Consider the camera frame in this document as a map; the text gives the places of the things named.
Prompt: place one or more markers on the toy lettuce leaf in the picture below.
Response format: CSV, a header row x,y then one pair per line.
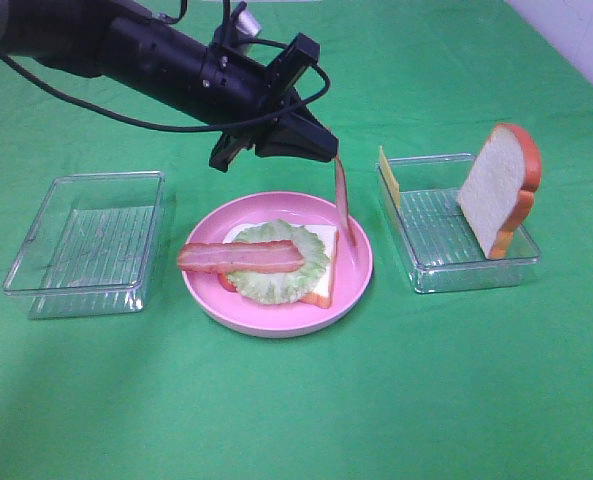
x,y
276,287

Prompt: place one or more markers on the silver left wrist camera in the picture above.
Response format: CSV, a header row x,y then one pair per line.
x,y
238,27

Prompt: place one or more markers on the toy bacon strip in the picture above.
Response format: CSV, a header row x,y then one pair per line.
x,y
281,256
342,202

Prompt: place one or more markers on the green tablecloth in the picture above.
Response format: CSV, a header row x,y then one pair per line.
x,y
494,384

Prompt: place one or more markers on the left clear plastic container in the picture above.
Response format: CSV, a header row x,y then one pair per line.
x,y
91,247

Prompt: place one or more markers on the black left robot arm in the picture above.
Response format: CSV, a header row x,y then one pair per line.
x,y
122,40

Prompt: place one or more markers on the yellow toy cheese slice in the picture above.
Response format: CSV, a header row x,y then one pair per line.
x,y
389,178

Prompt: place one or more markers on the clear plastic container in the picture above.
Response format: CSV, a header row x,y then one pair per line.
x,y
91,247
438,249

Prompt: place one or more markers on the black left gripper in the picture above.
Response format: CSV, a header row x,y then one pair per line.
x,y
232,90

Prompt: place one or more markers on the right clear plastic container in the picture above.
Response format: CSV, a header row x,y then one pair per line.
x,y
438,249

